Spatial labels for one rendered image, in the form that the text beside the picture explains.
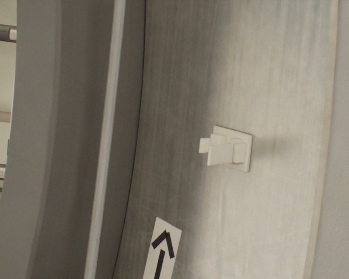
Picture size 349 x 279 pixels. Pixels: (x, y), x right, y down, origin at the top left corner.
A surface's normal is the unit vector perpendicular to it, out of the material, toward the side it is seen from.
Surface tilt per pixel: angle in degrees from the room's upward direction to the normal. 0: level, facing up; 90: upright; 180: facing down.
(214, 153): 91
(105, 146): 92
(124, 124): 91
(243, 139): 90
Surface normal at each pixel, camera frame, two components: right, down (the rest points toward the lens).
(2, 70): -0.11, 0.14
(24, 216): -0.72, 0.04
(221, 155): 0.76, 0.19
